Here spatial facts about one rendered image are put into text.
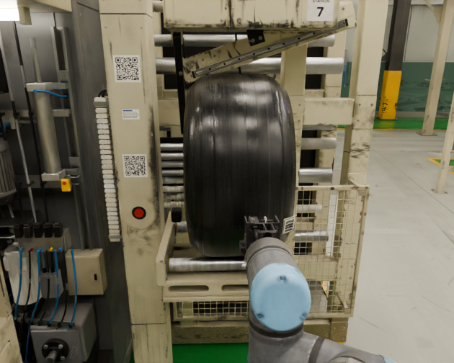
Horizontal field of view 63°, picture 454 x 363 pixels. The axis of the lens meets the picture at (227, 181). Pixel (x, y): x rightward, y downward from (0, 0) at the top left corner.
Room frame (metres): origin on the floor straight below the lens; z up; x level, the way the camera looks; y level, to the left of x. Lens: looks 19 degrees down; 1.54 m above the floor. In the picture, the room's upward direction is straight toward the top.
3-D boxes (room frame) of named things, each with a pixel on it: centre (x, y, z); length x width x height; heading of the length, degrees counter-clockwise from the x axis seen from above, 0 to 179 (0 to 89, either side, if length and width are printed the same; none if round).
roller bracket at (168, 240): (1.20, 0.21, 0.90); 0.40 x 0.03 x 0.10; 2
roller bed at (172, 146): (1.58, 0.27, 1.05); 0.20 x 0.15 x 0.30; 92
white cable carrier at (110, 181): (1.15, 0.37, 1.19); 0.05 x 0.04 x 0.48; 2
